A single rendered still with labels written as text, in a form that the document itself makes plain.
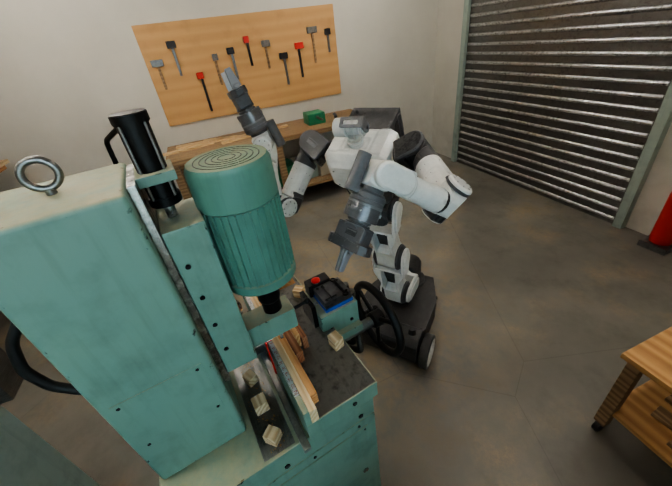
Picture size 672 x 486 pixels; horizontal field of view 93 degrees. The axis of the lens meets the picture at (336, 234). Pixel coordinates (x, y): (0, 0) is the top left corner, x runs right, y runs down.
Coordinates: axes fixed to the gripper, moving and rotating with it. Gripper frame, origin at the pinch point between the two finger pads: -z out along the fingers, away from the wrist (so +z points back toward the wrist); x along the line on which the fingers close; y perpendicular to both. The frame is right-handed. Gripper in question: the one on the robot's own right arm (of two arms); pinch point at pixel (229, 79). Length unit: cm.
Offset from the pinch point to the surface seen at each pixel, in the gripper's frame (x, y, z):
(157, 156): 55, 27, 7
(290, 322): 48, 26, 61
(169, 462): 56, 68, 68
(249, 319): 46, 34, 53
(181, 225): 58, 31, 20
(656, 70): -13, -270, 111
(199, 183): 58, 24, 15
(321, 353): 50, 24, 75
